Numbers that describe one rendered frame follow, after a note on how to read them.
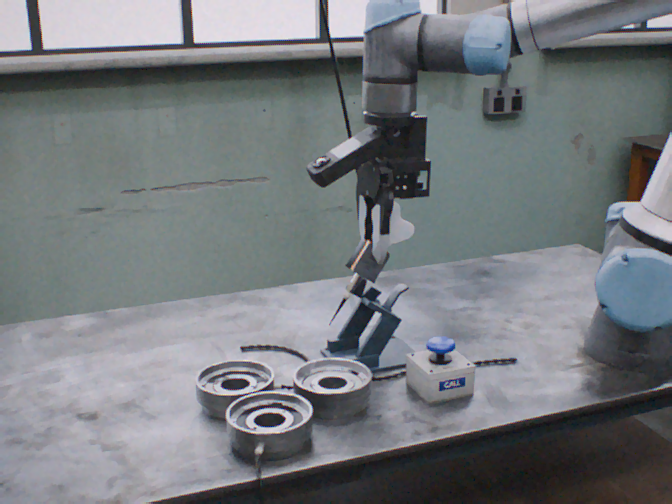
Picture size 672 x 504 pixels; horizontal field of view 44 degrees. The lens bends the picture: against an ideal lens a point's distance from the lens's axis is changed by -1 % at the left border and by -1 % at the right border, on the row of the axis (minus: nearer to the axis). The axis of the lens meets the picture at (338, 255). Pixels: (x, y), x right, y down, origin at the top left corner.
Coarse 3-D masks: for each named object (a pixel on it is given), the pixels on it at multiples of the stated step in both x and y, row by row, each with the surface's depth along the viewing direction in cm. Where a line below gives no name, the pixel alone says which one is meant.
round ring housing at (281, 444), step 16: (240, 400) 105; (256, 400) 107; (272, 400) 107; (288, 400) 107; (304, 400) 105; (256, 416) 103; (272, 416) 105; (288, 416) 103; (304, 416) 103; (240, 432) 98; (256, 432) 97; (272, 432) 97; (288, 432) 98; (304, 432) 100; (240, 448) 100; (272, 448) 98; (288, 448) 98
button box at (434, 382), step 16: (416, 352) 117; (432, 352) 117; (416, 368) 114; (432, 368) 112; (448, 368) 112; (464, 368) 112; (416, 384) 114; (432, 384) 111; (448, 384) 112; (464, 384) 113; (432, 400) 112; (448, 400) 112
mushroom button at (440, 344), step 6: (438, 336) 115; (444, 336) 115; (432, 342) 113; (438, 342) 113; (444, 342) 113; (450, 342) 113; (432, 348) 112; (438, 348) 112; (444, 348) 112; (450, 348) 112; (438, 354) 114
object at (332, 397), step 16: (304, 368) 114; (320, 368) 116; (336, 368) 116; (352, 368) 116; (368, 368) 113; (320, 384) 113; (336, 384) 114; (352, 384) 111; (368, 384) 109; (320, 400) 107; (336, 400) 107; (352, 400) 107; (320, 416) 108; (336, 416) 108
